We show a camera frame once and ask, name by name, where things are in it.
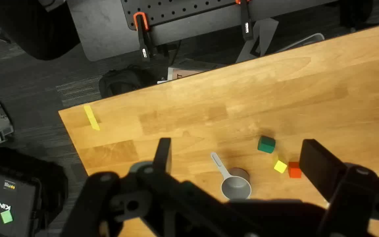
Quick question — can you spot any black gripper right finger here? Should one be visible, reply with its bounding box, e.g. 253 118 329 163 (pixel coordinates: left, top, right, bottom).
299 138 379 237

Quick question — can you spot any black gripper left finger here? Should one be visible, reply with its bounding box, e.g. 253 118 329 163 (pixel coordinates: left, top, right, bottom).
62 137 261 237

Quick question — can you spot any red block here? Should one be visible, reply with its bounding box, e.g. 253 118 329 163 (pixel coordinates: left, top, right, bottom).
287 160 304 179

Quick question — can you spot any yellow block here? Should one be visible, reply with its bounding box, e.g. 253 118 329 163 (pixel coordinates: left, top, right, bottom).
272 159 288 175

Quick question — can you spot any green block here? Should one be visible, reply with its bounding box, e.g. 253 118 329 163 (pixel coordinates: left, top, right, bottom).
257 134 276 155

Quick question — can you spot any grey measuring cup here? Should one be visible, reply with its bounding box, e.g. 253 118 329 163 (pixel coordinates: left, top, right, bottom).
209 151 253 201

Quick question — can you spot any yellow tape strip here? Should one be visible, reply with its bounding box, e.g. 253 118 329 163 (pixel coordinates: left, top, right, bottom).
83 104 101 131

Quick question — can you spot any orange black clamp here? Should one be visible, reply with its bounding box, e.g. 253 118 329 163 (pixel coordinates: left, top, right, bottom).
234 0 257 42
132 10 154 60

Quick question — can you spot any black pegboard panel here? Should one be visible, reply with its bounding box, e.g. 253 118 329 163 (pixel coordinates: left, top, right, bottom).
120 0 243 31

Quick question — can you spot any black Kinova case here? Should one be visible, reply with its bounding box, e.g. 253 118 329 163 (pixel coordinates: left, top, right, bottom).
0 146 70 237

